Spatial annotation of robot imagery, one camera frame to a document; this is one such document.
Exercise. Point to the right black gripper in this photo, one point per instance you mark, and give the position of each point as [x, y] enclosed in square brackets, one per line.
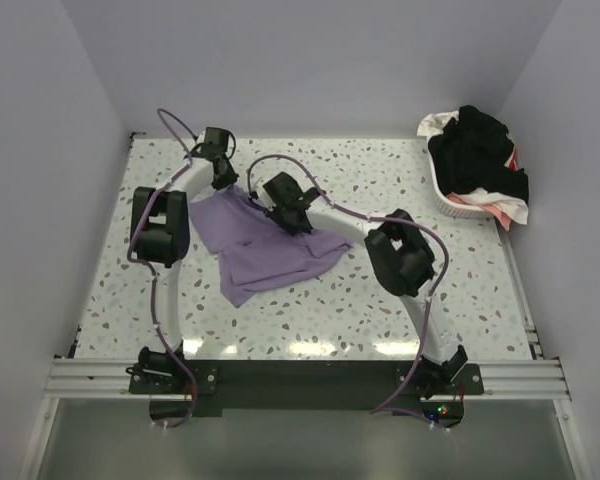
[273, 212]

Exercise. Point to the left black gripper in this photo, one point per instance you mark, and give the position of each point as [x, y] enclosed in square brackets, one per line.
[229, 178]

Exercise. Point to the purple t shirt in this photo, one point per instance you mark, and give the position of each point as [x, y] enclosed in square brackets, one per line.
[255, 255]

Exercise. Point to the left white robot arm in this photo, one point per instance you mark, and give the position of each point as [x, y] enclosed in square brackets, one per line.
[160, 240]

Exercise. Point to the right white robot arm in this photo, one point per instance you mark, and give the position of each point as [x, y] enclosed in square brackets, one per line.
[408, 260]

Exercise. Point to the white pink t shirt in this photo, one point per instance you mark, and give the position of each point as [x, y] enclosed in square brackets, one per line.
[479, 204]

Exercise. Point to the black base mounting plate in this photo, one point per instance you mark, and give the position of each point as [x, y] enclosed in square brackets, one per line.
[208, 388]

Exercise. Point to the aluminium frame rail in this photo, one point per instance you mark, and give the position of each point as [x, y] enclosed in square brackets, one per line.
[502, 380]

